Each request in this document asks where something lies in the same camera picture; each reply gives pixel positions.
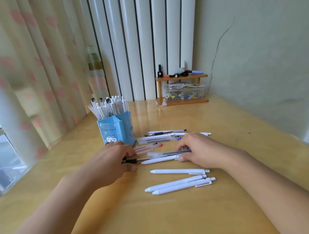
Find clear pen with red cap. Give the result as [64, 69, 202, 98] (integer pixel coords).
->
[133, 143, 163, 153]

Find clear pen with black cap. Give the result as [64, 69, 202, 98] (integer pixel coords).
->
[121, 157, 151, 164]

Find small wooden shelf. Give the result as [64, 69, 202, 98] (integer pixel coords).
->
[155, 73, 209, 107]

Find white ribbed radiator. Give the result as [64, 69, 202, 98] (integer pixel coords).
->
[81, 0, 196, 102]

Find clear plastic box of clips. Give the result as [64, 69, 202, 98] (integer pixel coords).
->
[165, 84, 206, 101]

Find bunch of white pens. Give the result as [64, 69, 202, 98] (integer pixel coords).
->
[87, 96, 127, 120]

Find clear plastic bottle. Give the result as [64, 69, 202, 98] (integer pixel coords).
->
[86, 45, 110, 100]

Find pile of paper slips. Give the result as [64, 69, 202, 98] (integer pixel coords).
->
[166, 82, 206, 89]

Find person's right forearm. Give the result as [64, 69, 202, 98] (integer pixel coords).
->
[225, 147, 309, 234]

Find person's right hand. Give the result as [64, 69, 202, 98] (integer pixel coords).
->
[175, 133, 245, 170]

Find person's left forearm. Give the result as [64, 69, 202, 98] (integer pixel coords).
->
[14, 166, 105, 234]

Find pink patterned curtain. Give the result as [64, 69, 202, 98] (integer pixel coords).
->
[0, 0, 103, 160]

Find clear pen with blue ink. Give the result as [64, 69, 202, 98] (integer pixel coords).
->
[147, 149, 192, 158]

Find person's left hand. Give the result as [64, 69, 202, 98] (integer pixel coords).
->
[83, 140, 138, 188]

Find frosted pen with blue tip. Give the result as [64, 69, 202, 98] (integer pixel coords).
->
[138, 137, 182, 145]

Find white retractable pen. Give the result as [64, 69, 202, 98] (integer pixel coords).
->
[171, 132, 212, 136]
[152, 177, 216, 195]
[145, 175, 207, 192]
[150, 169, 210, 175]
[141, 155, 182, 165]

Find frosted capped pen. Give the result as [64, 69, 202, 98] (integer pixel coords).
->
[136, 135, 172, 142]

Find clear pen with dark grip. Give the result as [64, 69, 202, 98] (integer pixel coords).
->
[147, 129, 187, 135]

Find blue cartoon pen holder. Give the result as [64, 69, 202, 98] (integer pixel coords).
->
[97, 111, 136, 147]

